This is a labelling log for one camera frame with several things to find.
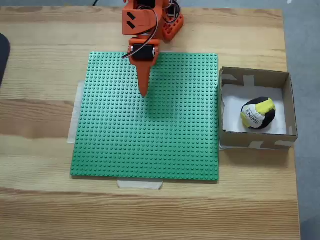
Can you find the black rounded object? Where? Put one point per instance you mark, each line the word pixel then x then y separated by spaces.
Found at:
pixel 3 57

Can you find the white paper sheet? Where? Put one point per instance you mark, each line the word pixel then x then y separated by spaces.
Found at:
pixel 232 120

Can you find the brown cardboard box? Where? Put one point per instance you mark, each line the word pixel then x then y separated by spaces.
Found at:
pixel 250 142

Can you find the wide masking tape strip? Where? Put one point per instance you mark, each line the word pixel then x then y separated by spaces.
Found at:
pixel 75 112

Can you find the short masking tape strip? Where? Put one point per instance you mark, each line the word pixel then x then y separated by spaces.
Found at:
pixel 140 184

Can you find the black white yellow fabric ball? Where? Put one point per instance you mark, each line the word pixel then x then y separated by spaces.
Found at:
pixel 258 113

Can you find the green studded baseplate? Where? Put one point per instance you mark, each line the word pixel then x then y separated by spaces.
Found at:
pixel 112 125

